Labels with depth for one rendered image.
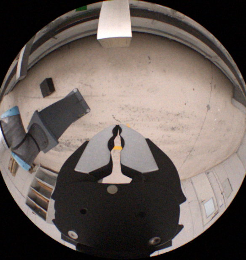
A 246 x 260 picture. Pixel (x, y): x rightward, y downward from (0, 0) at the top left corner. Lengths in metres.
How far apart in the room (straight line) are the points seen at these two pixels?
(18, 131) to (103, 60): 0.89
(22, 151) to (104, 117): 0.88
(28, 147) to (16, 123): 0.15
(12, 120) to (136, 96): 1.01
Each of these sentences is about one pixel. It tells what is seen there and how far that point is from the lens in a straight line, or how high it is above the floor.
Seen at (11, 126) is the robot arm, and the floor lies 0.81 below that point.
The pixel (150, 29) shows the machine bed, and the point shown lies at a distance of 0.99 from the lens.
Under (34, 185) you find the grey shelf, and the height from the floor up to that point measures 0.73.
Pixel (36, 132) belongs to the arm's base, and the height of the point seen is 0.65.
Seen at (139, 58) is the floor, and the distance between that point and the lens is 0.98.
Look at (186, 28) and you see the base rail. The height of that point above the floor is 0.66.
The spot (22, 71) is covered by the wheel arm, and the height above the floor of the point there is 0.81.
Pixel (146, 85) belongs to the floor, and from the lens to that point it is 0.97.
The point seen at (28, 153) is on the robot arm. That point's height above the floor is 0.78.
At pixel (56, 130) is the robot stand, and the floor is 0.53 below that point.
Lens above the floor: 0.94
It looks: 59 degrees down
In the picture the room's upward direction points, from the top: 178 degrees clockwise
